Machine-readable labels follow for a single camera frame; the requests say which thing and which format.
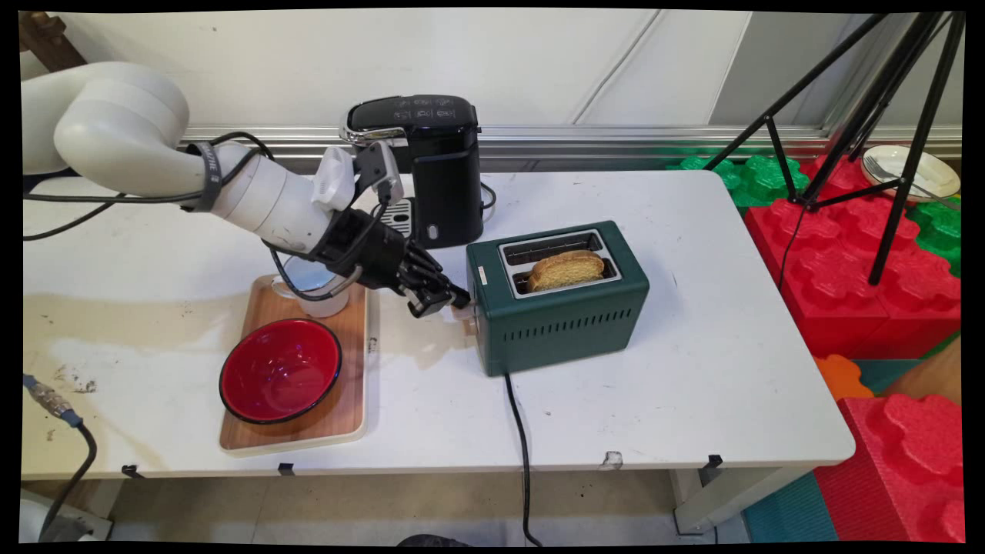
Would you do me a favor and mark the green foam building block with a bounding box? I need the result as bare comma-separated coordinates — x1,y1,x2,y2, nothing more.
666,154,810,210
907,195,963,279

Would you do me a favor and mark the black coffee machine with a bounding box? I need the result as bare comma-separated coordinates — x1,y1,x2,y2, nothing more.
340,94,486,249

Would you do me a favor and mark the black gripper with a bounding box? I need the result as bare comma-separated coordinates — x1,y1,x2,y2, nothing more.
311,208,471,319

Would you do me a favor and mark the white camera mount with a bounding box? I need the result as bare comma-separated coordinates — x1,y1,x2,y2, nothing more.
311,145,357,213

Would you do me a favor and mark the white plate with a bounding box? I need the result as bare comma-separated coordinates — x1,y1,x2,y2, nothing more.
860,144,962,203

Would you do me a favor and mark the silver wall rail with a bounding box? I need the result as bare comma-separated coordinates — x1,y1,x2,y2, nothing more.
179,125,963,164

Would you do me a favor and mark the black velcro strap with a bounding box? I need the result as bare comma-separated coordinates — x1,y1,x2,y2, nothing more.
183,141,225,213

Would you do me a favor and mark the white table leg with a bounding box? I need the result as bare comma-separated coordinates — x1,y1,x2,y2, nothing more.
668,460,818,537
20,477,125,544

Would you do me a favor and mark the teal foam floor tile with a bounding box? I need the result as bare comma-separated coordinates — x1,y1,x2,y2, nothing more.
741,469,841,544

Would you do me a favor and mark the toasted bread slice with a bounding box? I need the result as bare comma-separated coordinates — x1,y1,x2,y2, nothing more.
526,249,606,293

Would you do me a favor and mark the metal fork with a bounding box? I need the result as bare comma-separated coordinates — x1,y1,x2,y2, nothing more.
865,157,962,211

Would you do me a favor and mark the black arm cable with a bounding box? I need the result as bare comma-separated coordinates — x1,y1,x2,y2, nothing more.
23,131,364,302

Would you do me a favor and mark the red bowl with black rim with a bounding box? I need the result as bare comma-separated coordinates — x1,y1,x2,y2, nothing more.
219,318,344,426

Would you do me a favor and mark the black tripod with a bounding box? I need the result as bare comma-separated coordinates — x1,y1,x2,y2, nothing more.
703,12,967,286

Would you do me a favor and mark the brown wooden object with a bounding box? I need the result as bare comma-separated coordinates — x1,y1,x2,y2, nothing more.
19,11,88,72

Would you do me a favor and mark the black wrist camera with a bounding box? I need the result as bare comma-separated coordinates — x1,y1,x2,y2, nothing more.
355,140,406,205

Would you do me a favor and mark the wooden serving tray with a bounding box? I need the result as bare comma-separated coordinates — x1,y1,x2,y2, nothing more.
218,274,371,457

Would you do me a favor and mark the orange foam piece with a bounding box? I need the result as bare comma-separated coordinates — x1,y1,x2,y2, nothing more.
813,353,876,402

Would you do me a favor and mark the white cup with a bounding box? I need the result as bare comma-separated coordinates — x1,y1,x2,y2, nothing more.
269,254,352,319

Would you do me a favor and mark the black toaster power cable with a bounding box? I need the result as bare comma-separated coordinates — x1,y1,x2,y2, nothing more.
503,372,544,548

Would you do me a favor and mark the green two-slot toaster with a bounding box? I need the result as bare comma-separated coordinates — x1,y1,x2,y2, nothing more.
466,221,650,378

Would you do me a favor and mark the cable with metal connector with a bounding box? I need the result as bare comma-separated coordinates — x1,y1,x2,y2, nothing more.
22,374,100,541

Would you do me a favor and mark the red foam building block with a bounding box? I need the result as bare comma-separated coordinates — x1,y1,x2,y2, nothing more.
885,231,962,347
813,393,965,544
800,154,876,202
745,197,893,359

